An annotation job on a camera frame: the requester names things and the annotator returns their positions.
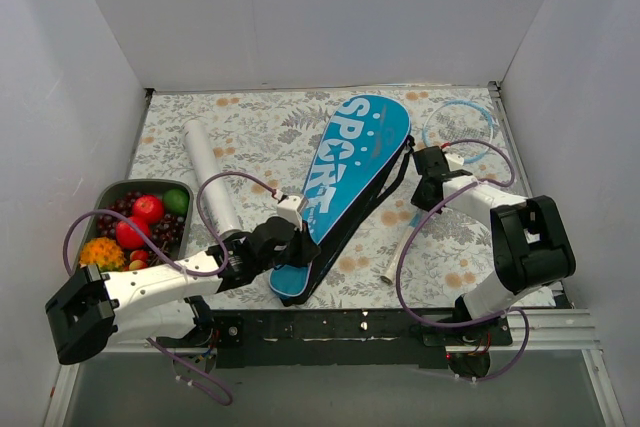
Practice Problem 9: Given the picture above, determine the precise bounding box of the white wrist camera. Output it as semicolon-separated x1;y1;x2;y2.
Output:
274;189;308;226
441;144;465;171

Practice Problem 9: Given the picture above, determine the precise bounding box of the aluminium frame rail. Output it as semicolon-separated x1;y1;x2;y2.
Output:
451;81;635;426

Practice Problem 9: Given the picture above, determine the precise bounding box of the red apple upper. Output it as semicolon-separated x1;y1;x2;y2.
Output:
132;195;165;224

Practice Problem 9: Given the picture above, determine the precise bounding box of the blue badminton racket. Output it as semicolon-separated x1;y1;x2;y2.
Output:
380;99;495;285

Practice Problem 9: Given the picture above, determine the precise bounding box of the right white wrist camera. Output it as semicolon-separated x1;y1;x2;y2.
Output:
441;144;465;171

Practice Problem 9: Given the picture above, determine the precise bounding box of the grey fruit tray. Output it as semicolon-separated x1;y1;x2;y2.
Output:
75;179;193;267

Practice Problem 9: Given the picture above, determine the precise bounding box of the green lime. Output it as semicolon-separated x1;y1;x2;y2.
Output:
162;188;191;216

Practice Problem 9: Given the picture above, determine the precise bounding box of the red apple lower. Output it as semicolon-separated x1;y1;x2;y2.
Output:
115;216;151;250

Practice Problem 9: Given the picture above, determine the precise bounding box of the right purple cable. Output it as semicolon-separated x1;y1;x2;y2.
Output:
394;138;530;382

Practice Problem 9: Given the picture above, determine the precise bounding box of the dark grape bunch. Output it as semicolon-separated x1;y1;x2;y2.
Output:
96;191;186;271

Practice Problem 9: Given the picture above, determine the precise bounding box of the blue racket bag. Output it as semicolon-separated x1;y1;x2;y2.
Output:
269;95;415;307

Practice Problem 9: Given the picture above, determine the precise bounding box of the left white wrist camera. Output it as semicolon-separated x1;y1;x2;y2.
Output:
274;189;308;226

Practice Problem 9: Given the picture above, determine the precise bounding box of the floral tablecloth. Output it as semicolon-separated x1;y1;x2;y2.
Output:
130;86;527;309

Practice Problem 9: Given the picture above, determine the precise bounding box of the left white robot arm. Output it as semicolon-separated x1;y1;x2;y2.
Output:
45;216;321;365

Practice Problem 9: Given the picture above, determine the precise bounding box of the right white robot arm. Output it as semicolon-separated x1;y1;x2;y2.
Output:
401;147;576;345

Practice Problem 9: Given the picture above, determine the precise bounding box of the white shuttlecock tube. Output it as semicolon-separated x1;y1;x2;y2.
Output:
180;119;244;238

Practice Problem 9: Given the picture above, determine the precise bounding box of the red apple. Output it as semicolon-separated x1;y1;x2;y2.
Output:
132;195;165;224
115;216;151;250

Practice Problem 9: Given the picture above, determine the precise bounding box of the small red-yellow fruit bunch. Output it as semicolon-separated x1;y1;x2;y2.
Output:
128;249;149;271

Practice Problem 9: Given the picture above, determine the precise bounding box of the orange flower decoration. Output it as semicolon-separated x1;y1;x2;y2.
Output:
78;237;126;272

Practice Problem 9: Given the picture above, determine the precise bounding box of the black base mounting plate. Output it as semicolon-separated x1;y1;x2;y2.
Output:
160;307;512;369

